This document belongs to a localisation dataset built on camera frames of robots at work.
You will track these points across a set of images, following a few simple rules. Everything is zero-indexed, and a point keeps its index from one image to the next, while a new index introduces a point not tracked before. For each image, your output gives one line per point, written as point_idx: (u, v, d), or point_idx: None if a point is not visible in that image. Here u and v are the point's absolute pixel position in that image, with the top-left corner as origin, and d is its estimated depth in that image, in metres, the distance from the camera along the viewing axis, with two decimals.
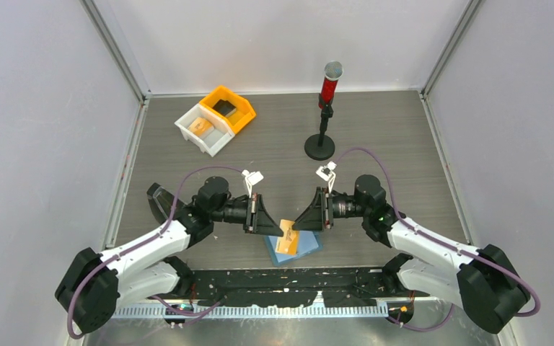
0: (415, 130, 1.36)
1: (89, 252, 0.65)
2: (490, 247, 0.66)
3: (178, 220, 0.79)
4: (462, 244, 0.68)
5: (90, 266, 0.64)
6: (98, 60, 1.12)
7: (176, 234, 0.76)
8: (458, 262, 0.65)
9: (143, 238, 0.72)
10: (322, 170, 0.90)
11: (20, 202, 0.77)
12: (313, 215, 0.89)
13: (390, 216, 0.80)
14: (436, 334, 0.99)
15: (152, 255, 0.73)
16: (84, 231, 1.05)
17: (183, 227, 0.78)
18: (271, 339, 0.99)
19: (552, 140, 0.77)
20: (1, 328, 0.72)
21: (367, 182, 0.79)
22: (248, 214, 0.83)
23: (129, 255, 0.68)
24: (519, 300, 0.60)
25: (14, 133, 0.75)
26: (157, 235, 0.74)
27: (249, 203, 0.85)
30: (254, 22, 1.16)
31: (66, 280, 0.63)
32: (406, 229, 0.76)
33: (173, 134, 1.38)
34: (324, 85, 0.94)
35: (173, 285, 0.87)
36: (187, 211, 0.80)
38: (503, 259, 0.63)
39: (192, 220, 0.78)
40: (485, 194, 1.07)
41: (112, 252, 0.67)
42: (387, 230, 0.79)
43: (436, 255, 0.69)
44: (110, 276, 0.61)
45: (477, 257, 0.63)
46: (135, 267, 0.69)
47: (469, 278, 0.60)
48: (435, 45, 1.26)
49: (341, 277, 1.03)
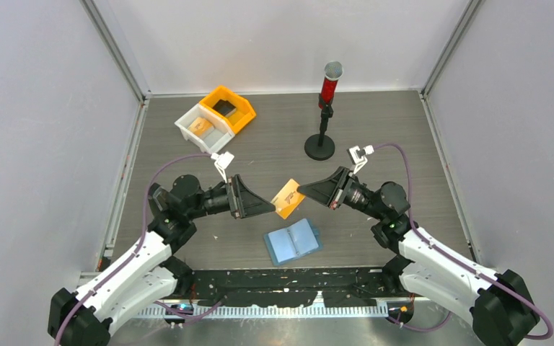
0: (414, 130, 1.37)
1: (64, 293, 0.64)
2: (509, 272, 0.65)
3: (154, 230, 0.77)
4: (480, 267, 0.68)
5: (71, 303, 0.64)
6: (98, 61, 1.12)
7: (153, 249, 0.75)
8: (476, 286, 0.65)
9: (118, 264, 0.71)
10: (356, 151, 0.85)
11: (20, 202, 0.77)
12: (326, 187, 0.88)
13: (403, 225, 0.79)
14: (437, 334, 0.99)
15: (134, 277, 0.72)
16: (84, 230, 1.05)
17: (161, 238, 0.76)
18: (271, 339, 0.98)
19: (552, 140, 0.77)
20: (0, 327, 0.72)
21: (393, 193, 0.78)
22: (231, 198, 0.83)
23: (106, 286, 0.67)
24: (530, 323, 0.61)
25: (14, 133, 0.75)
26: (133, 255, 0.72)
27: (226, 188, 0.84)
30: (255, 22, 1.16)
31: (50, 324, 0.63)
32: (421, 243, 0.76)
33: (174, 134, 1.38)
34: (324, 84, 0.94)
35: (173, 287, 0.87)
36: (162, 218, 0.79)
38: (521, 286, 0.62)
39: (169, 227, 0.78)
40: (485, 194, 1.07)
41: (89, 287, 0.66)
42: (397, 238, 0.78)
43: (452, 274, 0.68)
44: (90, 314, 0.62)
45: (496, 283, 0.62)
46: (116, 295, 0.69)
47: (488, 305, 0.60)
48: (435, 44, 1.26)
49: (341, 277, 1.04)
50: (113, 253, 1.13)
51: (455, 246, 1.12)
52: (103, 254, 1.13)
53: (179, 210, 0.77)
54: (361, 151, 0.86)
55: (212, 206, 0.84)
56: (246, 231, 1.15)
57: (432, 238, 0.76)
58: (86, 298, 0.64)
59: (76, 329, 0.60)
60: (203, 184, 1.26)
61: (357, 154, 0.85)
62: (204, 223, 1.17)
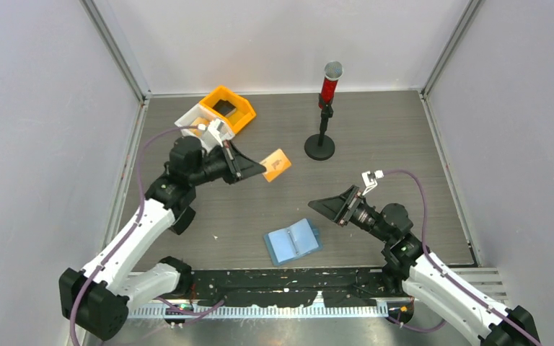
0: (415, 130, 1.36)
1: (73, 272, 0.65)
2: (519, 308, 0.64)
3: (153, 196, 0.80)
4: (492, 301, 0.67)
5: (80, 283, 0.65)
6: (98, 61, 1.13)
7: (154, 215, 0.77)
8: (487, 320, 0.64)
9: (123, 234, 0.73)
10: (368, 174, 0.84)
11: (20, 203, 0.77)
12: (334, 202, 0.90)
13: (414, 247, 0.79)
14: (438, 335, 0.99)
15: (138, 248, 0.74)
16: (84, 231, 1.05)
17: (161, 203, 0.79)
18: (271, 339, 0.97)
19: (552, 140, 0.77)
20: (1, 326, 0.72)
21: (397, 213, 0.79)
22: (228, 161, 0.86)
23: (113, 259, 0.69)
24: None
25: (15, 133, 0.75)
26: (134, 223, 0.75)
27: (224, 152, 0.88)
30: (254, 22, 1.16)
31: (64, 303, 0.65)
32: (433, 269, 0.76)
33: (173, 134, 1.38)
34: (324, 85, 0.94)
35: (174, 282, 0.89)
36: (159, 184, 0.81)
38: (530, 322, 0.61)
39: (167, 192, 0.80)
40: (486, 195, 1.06)
41: (96, 261, 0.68)
42: (410, 262, 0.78)
43: (463, 305, 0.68)
44: (102, 289, 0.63)
45: (507, 319, 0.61)
46: (124, 267, 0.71)
47: (498, 341, 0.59)
48: (436, 43, 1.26)
49: (341, 277, 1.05)
50: None
51: (454, 246, 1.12)
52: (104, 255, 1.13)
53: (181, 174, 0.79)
54: (372, 174, 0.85)
55: (210, 172, 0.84)
56: (246, 231, 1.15)
57: (444, 267, 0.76)
58: (94, 274, 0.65)
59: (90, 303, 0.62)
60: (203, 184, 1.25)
61: (368, 177, 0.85)
62: (205, 222, 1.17)
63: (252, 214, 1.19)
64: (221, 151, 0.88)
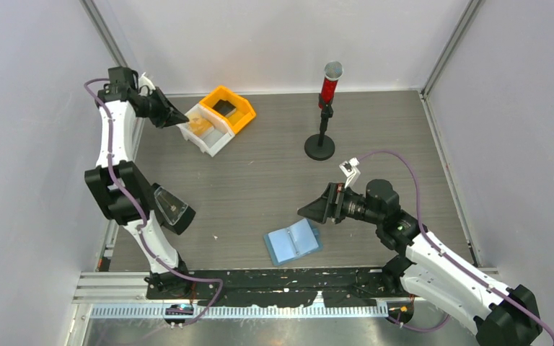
0: (415, 130, 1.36)
1: (92, 169, 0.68)
2: (521, 287, 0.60)
3: (107, 100, 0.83)
4: (493, 281, 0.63)
5: (104, 177, 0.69)
6: (97, 62, 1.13)
7: (121, 109, 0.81)
8: (488, 300, 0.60)
9: (106, 130, 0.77)
10: (344, 166, 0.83)
11: (19, 204, 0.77)
12: (319, 205, 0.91)
13: (410, 226, 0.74)
14: (436, 334, 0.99)
15: (127, 133, 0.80)
16: (84, 231, 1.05)
17: (117, 100, 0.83)
18: (271, 339, 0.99)
19: (552, 140, 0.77)
20: (1, 326, 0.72)
21: (379, 187, 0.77)
22: (163, 101, 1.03)
23: (116, 145, 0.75)
24: (533, 334, 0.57)
25: (14, 133, 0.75)
26: (107, 119, 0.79)
27: (160, 95, 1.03)
30: (255, 22, 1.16)
31: (100, 200, 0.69)
32: (430, 249, 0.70)
33: (174, 134, 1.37)
34: (324, 85, 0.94)
35: (176, 257, 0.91)
36: (107, 91, 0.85)
38: (531, 301, 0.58)
39: (116, 91, 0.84)
40: (486, 194, 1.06)
41: (103, 154, 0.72)
42: (406, 241, 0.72)
43: (462, 286, 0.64)
44: (127, 162, 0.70)
45: (508, 298, 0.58)
46: (128, 151, 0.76)
47: (499, 321, 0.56)
48: (436, 43, 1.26)
49: (341, 277, 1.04)
50: (112, 253, 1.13)
51: (455, 246, 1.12)
52: (103, 254, 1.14)
53: (121, 81, 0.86)
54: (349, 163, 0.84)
55: (145, 101, 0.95)
56: (246, 231, 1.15)
57: (442, 245, 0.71)
58: (110, 159, 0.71)
59: (125, 176, 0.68)
60: (203, 184, 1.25)
61: (345, 168, 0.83)
62: (205, 222, 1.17)
63: (252, 214, 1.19)
64: (153, 95, 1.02)
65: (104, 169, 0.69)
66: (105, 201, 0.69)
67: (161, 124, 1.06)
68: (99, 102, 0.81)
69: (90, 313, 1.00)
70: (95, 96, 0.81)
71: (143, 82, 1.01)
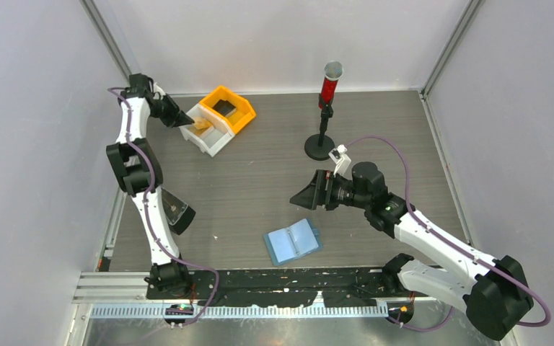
0: (415, 130, 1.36)
1: (113, 145, 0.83)
2: (507, 258, 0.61)
3: (128, 98, 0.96)
4: (479, 253, 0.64)
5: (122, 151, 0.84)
6: (97, 61, 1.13)
7: (138, 102, 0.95)
8: (474, 272, 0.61)
9: (125, 117, 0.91)
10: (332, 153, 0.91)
11: (20, 203, 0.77)
12: (309, 192, 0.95)
13: (398, 206, 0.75)
14: (436, 334, 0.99)
15: (142, 120, 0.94)
16: (84, 231, 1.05)
17: (138, 99, 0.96)
18: (271, 339, 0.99)
19: (552, 140, 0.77)
20: (1, 326, 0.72)
21: (363, 169, 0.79)
22: (174, 107, 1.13)
23: (133, 129, 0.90)
24: (522, 308, 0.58)
25: (15, 133, 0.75)
26: (127, 109, 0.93)
27: (172, 101, 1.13)
30: (256, 21, 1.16)
31: (117, 171, 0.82)
32: (418, 225, 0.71)
33: (174, 134, 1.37)
34: (324, 85, 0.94)
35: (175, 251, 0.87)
36: (127, 92, 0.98)
38: (519, 272, 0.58)
39: (135, 92, 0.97)
40: (485, 194, 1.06)
41: (122, 135, 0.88)
42: (394, 220, 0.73)
43: (449, 259, 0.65)
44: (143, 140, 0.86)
45: (494, 269, 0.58)
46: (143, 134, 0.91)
47: (485, 292, 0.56)
48: (436, 43, 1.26)
49: (341, 277, 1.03)
50: (112, 253, 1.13)
51: None
52: (103, 254, 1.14)
53: (141, 84, 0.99)
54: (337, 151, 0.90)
55: (159, 103, 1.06)
56: (246, 231, 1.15)
57: (428, 221, 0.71)
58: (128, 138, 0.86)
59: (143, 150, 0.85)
60: (203, 184, 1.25)
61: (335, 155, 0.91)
62: (205, 222, 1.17)
63: (252, 214, 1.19)
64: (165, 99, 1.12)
65: (123, 145, 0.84)
66: (121, 173, 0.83)
67: (172, 125, 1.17)
68: (120, 98, 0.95)
69: (90, 313, 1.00)
70: (117, 93, 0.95)
71: (155, 90, 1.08)
